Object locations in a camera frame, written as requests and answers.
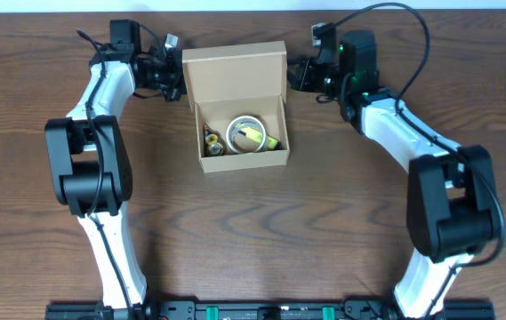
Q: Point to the cardboard box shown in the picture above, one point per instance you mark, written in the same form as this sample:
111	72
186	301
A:
226	82

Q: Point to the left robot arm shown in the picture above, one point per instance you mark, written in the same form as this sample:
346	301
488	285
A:
91	171

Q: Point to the black aluminium mounting rail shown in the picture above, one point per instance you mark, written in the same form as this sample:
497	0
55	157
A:
189	310

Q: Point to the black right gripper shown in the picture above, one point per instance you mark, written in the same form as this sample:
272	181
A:
300	79

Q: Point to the yellow highlighter marker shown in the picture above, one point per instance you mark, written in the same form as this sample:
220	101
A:
256	135

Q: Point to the yellow black correction tape dispenser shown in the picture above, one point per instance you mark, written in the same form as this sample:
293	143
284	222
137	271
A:
214	146

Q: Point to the white tape roll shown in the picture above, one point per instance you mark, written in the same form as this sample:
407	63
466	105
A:
232	133

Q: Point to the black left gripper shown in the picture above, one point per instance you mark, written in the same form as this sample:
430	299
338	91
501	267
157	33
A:
178	81

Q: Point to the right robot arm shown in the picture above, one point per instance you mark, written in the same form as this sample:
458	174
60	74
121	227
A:
452	210

